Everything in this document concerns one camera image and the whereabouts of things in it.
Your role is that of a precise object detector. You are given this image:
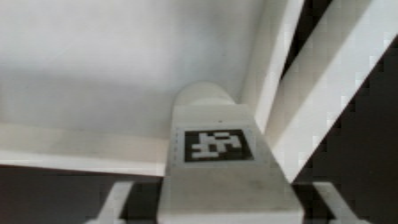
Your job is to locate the white table leg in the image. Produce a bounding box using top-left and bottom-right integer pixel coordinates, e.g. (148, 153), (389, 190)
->
(157, 82), (304, 224)

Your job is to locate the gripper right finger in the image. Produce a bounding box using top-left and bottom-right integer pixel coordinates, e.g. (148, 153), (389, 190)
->
(293, 182), (372, 224)

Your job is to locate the white square table top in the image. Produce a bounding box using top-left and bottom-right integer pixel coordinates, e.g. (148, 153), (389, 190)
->
(0, 0), (304, 176)

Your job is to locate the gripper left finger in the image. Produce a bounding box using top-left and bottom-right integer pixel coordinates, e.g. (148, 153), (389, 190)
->
(82, 181), (160, 224)

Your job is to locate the white L-shaped obstacle fence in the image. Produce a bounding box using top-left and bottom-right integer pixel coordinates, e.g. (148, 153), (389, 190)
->
(265, 0), (398, 179)

